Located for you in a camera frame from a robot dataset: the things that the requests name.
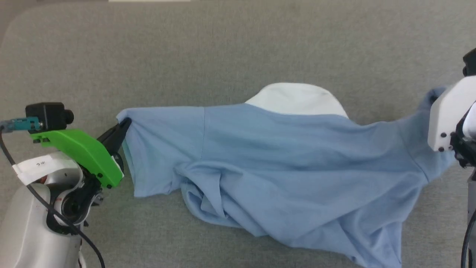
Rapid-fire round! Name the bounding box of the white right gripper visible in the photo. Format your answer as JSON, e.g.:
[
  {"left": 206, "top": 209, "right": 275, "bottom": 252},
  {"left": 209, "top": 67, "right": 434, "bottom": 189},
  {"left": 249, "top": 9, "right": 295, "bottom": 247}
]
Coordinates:
[{"left": 427, "top": 76, "right": 476, "bottom": 152}]

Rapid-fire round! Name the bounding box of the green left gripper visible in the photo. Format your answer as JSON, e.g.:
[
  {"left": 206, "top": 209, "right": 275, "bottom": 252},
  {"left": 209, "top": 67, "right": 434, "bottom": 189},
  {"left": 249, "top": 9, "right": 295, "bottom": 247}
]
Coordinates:
[{"left": 30, "top": 118, "right": 131, "bottom": 189}]

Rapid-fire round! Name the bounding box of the light blue polo shirt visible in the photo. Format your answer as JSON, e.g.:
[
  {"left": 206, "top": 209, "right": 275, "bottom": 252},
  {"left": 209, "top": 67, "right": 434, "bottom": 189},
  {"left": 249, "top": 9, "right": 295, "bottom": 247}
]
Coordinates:
[{"left": 116, "top": 83, "right": 460, "bottom": 268}]

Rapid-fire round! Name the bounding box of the teal camera cable plug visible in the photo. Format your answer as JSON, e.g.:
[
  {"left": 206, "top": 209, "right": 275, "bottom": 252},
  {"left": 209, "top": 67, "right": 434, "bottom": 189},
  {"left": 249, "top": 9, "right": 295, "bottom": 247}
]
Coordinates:
[{"left": 0, "top": 117, "right": 40, "bottom": 133}]

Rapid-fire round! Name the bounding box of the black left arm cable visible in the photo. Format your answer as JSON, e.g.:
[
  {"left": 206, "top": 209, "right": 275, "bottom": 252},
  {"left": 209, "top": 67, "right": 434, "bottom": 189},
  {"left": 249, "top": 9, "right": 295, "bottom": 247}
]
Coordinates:
[{"left": 0, "top": 127, "right": 106, "bottom": 268}]

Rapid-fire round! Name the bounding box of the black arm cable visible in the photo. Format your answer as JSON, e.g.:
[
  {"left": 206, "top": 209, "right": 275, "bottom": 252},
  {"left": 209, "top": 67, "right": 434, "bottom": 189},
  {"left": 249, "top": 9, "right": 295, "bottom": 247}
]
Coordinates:
[
  {"left": 460, "top": 208, "right": 476, "bottom": 268},
  {"left": 0, "top": 127, "right": 106, "bottom": 268}
]

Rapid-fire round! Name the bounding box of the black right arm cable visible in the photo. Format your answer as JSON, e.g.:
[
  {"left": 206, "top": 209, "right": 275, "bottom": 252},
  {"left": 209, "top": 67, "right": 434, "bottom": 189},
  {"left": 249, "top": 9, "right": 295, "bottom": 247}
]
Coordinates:
[{"left": 460, "top": 208, "right": 476, "bottom": 268}]

